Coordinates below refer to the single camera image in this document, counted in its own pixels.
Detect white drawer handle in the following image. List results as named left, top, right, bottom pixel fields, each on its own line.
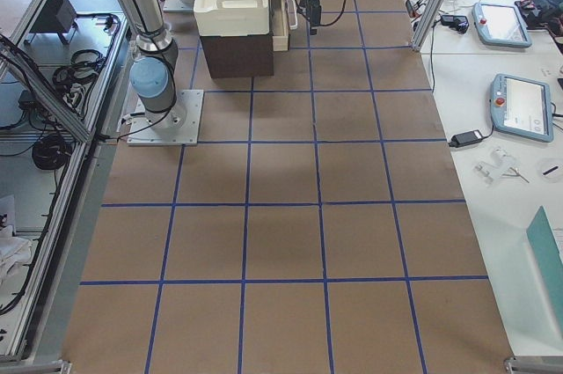
left=286, top=0, right=298, bottom=31

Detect wooden drawer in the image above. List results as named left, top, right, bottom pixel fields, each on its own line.
left=269, top=0, right=290, bottom=52

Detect white plastic tray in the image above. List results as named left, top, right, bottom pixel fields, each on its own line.
left=194, top=0, right=270, bottom=37

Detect far teach pendant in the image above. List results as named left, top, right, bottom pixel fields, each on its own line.
left=472, top=3, right=532, bottom=48

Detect teach pendant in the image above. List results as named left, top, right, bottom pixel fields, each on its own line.
left=490, top=74, right=553, bottom=143
left=472, top=3, right=532, bottom=48

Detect black power brick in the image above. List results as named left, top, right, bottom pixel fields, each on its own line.
left=449, top=129, right=485, bottom=148

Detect near teach pendant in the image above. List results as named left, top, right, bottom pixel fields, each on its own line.
left=490, top=74, right=553, bottom=143

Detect teal folder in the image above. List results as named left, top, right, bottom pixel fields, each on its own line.
left=526, top=206, right=562, bottom=282

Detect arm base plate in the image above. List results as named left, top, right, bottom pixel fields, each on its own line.
left=127, top=90, right=204, bottom=146

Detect black box under frame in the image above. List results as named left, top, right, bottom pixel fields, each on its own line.
left=24, top=0, right=77, bottom=45

